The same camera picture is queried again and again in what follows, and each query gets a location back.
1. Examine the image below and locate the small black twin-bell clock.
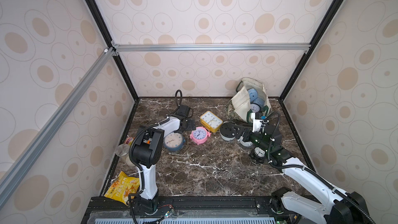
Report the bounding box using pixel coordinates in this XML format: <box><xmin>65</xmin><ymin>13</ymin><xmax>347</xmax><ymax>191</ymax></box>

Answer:
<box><xmin>249</xmin><ymin>147</ymin><xmax>266</xmax><ymax>164</ymax></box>

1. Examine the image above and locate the grey round alarm clock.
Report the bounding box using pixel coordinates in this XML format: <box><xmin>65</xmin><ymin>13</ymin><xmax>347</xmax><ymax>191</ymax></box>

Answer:
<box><xmin>163</xmin><ymin>133</ymin><xmax>185</xmax><ymax>152</ymax></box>

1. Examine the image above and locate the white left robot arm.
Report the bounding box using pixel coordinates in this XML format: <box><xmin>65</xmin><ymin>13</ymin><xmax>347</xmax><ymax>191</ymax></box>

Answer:
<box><xmin>129</xmin><ymin>90</ymin><xmax>196</xmax><ymax>214</ymax></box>

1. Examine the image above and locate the small white round clock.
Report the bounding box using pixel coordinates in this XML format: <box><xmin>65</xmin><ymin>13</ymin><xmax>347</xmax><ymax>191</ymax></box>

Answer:
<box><xmin>239</xmin><ymin>139</ymin><xmax>253</xmax><ymax>147</ymax></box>

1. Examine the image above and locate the cream canvas tote bag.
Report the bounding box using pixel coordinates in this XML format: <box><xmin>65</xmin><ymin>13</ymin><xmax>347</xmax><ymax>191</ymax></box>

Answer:
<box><xmin>225</xmin><ymin>77</ymin><xmax>272</xmax><ymax>123</ymax></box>

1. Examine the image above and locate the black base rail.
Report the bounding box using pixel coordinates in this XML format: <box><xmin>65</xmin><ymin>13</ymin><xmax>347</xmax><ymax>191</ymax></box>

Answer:
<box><xmin>81</xmin><ymin>196</ymin><xmax>311</xmax><ymax>224</ymax></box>

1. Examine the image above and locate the black twin-bell alarm clock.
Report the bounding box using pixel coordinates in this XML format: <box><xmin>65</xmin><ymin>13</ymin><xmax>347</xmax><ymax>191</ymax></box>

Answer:
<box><xmin>250</xmin><ymin>103</ymin><xmax>262</xmax><ymax>113</ymax></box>

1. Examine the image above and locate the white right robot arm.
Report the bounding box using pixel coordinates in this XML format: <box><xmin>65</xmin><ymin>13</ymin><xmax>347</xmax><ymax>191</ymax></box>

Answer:
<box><xmin>230</xmin><ymin>112</ymin><xmax>374</xmax><ymax>224</ymax></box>

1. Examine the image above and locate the pink twin-bell alarm clock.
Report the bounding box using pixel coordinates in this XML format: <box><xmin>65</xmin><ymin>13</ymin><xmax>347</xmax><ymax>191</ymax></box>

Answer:
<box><xmin>190</xmin><ymin>127</ymin><xmax>211</xmax><ymax>145</ymax></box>

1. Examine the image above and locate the aluminium frame bar rear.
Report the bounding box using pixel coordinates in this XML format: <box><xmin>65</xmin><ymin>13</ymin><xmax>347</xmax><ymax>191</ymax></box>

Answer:
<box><xmin>105</xmin><ymin>43</ymin><xmax>311</xmax><ymax>55</ymax></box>

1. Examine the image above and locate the yellow square alarm clock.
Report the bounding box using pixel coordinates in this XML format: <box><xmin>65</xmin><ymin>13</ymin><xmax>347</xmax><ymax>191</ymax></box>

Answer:
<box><xmin>200</xmin><ymin>111</ymin><xmax>223</xmax><ymax>133</ymax></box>

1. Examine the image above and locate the aluminium frame bar left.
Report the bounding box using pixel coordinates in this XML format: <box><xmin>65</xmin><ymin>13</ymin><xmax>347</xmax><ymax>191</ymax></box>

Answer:
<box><xmin>1</xmin><ymin>47</ymin><xmax>115</xmax><ymax>207</ymax></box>

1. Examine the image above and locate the yellow snack packet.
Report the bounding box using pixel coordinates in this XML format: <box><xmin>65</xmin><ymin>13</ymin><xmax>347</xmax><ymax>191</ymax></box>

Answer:
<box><xmin>104</xmin><ymin>172</ymin><xmax>140</xmax><ymax>205</ymax></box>

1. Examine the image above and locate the aluminium frame bar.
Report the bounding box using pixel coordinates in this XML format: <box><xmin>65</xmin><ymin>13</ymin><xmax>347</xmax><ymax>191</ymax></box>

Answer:
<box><xmin>1</xmin><ymin>47</ymin><xmax>115</xmax><ymax>207</ymax></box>
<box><xmin>105</xmin><ymin>43</ymin><xmax>311</xmax><ymax>55</ymax></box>

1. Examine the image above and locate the clear plastic jar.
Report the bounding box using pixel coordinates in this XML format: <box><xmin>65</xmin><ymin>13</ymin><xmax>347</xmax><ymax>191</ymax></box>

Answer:
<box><xmin>115</xmin><ymin>144</ymin><xmax>134</xmax><ymax>167</ymax></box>

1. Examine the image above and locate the Fox's candy bag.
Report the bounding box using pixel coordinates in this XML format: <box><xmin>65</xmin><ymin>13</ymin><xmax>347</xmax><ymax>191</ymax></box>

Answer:
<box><xmin>124</xmin><ymin>136</ymin><xmax>134</xmax><ymax>146</ymax></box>

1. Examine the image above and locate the blue square orange-hand clock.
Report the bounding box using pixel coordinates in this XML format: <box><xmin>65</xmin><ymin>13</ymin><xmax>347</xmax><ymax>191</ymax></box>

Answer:
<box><xmin>253</xmin><ymin>97</ymin><xmax>266</xmax><ymax>107</ymax></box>

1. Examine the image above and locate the white clock black back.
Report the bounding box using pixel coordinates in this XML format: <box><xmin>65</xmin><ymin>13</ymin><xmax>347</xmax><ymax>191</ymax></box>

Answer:
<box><xmin>219</xmin><ymin>121</ymin><xmax>236</xmax><ymax>141</ymax></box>

